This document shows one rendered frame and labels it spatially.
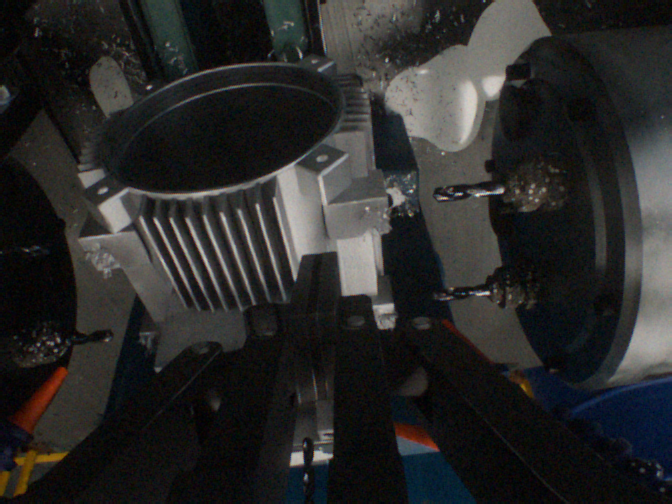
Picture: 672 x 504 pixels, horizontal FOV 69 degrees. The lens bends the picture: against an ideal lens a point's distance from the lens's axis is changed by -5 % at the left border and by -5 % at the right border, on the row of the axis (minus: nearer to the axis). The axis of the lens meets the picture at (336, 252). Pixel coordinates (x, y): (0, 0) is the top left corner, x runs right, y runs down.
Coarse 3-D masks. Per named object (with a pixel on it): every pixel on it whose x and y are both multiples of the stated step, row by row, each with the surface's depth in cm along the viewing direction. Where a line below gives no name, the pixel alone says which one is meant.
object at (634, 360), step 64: (512, 64) 36; (576, 64) 28; (640, 64) 26; (512, 128) 37; (576, 128) 28; (640, 128) 25; (512, 192) 31; (576, 192) 29; (640, 192) 24; (512, 256) 43; (576, 256) 30; (640, 256) 24; (576, 320) 31; (640, 320) 26; (576, 384) 33
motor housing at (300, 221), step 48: (192, 96) 38; (240, 96) 39; (288, 96) 38; (336, 96) 33; (96, 144) 33; (144, 144) 36; (192, 144) 40; (240, 144) 42; (288, 144) 42; (336, 144) 30; (144, 192) 27; (192, 192) 27; (240, 192) 26; (288, 192) 28; (144, 240) 32; (192, 240) 29; (240, 240) 29; (288, 240) 29; (336, 240) 33; (144, 288) 36; (192, 288) 30; (240, 288) 31
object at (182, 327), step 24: (288, 288) 32; (168, 312) 32; (192, 312) 31; (216, 312) 31; (240, 312) 31; (168, 336) 30; (192, 336) 30; (216, 336) 30; (240, 336) 30; (168, 360) 29; (312, 408) 38; (312, 432) 37
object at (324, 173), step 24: (336, 72) 37; (144, 96) 36; (312, 168) 27; (336, 168) 27; (96, 192) 28; (120, 192) 28; (312, 192) 28; (336, 192) 28; (96, 216) 29; (120, 216) 28
